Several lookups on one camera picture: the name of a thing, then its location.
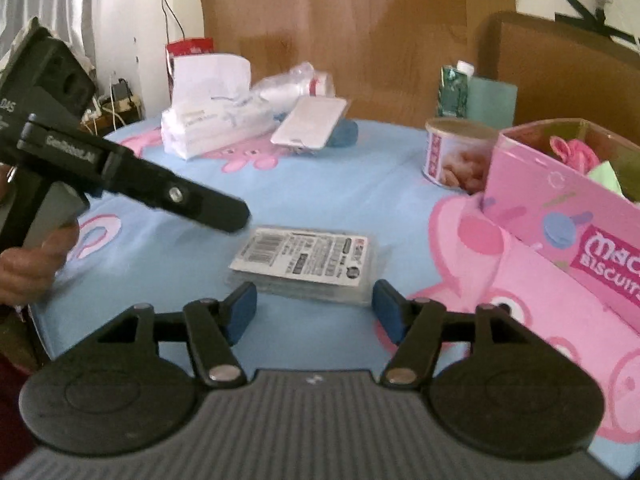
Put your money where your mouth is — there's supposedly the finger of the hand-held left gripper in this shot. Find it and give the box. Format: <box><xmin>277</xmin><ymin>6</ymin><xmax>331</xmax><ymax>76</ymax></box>
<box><xmin>106</xmin><ymin>149</ymin><xmax>252</xmax><ymax>234</ymax></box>

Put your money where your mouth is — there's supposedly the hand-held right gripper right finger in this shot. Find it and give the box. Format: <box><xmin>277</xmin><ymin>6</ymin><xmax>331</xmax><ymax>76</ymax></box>
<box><xmin>372</xmin><ymin>279</ymin><xmax>533</xmax><ymax>387</ymax></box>

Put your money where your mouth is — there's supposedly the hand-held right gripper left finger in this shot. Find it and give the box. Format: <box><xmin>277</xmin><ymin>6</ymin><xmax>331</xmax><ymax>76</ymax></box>
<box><xmin>92</xmin><ymin>281</ymin><xmax>258</xmax><ymax>388</ymax></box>

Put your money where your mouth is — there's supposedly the white plastic case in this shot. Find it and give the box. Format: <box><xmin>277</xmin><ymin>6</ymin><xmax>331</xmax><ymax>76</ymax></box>
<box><xmin>270</xmin><ymin>96</ymin><xmax>349</xmax><ymax>151</ymax></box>

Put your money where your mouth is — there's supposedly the pink biscuit box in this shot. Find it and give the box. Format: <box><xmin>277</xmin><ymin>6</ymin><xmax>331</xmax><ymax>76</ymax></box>
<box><xmin>482</xmin><ymin>117</ymin><xmax>640</xmax><ymax>336</ymax></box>

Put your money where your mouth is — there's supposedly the pink fluffy sock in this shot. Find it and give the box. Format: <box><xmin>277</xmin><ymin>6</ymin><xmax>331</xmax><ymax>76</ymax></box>
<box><xmin>550</xmin><ymin>136</ymin><xmax>601</xmax><ymax>171</ymax></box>

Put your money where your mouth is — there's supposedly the light green cloth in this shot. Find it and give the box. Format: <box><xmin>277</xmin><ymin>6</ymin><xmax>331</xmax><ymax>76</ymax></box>
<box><xmin>587</xmin><ymin>160</ymin><xmax>626</xmax><ymax>196</ymax></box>

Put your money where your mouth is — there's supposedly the person's left hand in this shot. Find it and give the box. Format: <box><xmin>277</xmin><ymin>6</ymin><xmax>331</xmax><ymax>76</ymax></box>
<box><xmin>0</xmin><ymin>223</ymin><xmax>81</xmax><ymax>307</ymax></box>

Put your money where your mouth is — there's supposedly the beige power strip with plugs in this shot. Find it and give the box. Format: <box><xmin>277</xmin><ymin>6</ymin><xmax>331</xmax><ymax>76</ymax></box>
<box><xmin>80</xmin><ymin>95</ymin><xmax>143</xmax><ymax>136</ymax></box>

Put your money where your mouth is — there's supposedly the clear cotton swab packet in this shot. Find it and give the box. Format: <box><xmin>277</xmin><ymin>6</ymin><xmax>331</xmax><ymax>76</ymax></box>
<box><xmin>228</xmin><ymin>226</ymin><xmax>381</xmax><ymax>307</ymax></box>

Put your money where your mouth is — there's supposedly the white tissue pack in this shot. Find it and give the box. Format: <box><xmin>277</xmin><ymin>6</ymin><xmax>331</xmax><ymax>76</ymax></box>
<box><xmin>160</xmin><ymin>53</ymin><xmax>276</xmax><ymax>161</ymax></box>

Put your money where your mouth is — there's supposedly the bagged stack of plastic cups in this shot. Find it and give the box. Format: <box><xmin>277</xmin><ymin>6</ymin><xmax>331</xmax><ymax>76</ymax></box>
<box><xmin>250</xmin><ymin>61</ymin><xmax>336</xmax><ymax>111</ymax></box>

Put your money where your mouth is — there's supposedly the red snack box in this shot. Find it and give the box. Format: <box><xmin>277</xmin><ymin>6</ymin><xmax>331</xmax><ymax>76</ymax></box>
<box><xmin>166</xmin><ymin>37</ymin><xmax>216</xmax><ymax>106</ymax></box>

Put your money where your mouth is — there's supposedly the round snack can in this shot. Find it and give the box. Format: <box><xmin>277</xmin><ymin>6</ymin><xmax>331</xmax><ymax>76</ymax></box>
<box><xmin>422</xmin><ymin>117</ymin><xmax>501</xmax><ymax>193</ymax></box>

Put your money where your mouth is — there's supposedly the green and white carton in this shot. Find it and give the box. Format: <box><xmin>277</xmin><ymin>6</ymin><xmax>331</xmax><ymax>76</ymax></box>
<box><xmin>437</xmin><ymin>60</ymin><xmax>475</xmax><ymax>118</ymax></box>

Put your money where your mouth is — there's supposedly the green carton with cap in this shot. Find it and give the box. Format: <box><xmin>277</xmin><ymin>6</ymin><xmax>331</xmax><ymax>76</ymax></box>
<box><xmin>467</xmin><ymin>76</ymin><xmax>518</xmax><ymax>131</ymax></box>

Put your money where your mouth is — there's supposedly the large wood-pattern sheet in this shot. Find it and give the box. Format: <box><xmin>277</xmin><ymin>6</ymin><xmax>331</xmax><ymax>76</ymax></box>
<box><xmin>197</xmin><ymin>0</ymin><xmax>516</xmax><ymax>121</ymax></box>

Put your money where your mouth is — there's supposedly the black tape strip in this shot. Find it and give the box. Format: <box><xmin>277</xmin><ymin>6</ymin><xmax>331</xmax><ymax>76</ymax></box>
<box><xmin>555</xmin><ymin>0</ymin><xmax>638</xmax><ymax>46</ymax></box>

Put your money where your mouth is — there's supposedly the black wall cable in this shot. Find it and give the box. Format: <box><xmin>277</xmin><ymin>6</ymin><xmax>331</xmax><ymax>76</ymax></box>
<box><xmin>150</xmin><ymin>0</ymin><xmax>183</xmax><ymax>41</ymax></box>

